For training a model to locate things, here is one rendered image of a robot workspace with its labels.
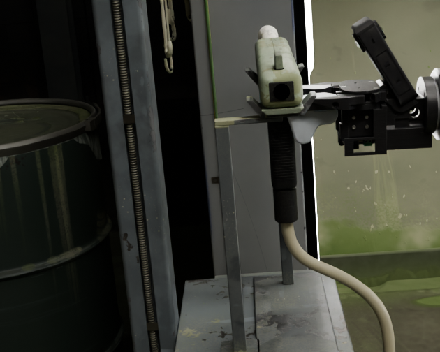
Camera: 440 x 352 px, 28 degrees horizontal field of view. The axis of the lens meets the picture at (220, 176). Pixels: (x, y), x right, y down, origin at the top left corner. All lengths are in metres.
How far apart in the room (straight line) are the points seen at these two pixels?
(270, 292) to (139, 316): 0.20
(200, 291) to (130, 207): 0.24
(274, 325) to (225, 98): 0.55
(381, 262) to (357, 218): 0.18
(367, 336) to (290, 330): 1.65
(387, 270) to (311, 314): 1.93
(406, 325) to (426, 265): 0.34
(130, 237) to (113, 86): 0.20
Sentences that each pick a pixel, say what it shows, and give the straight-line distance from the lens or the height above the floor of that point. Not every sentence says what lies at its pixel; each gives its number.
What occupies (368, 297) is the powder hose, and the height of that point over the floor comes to 0.82.
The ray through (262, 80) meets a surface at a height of 1.14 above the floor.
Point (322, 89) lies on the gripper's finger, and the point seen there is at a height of 1.10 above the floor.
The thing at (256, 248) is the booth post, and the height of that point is 0.71.
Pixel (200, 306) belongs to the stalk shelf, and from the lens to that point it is 1.25.
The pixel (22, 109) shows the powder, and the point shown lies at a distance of 2.44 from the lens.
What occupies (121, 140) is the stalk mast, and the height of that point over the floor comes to 1.06.
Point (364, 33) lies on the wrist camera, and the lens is 1.07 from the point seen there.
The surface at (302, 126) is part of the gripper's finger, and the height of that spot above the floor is 1.06.
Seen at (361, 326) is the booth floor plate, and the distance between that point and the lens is 2.85.
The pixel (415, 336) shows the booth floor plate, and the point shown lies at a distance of 2.79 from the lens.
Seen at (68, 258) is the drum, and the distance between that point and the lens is 2.07.
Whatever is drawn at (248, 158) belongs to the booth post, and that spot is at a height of 0.89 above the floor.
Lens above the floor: 1.31
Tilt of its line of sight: 16 degrees down
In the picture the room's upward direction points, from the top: 5 degrees counter-clockwise
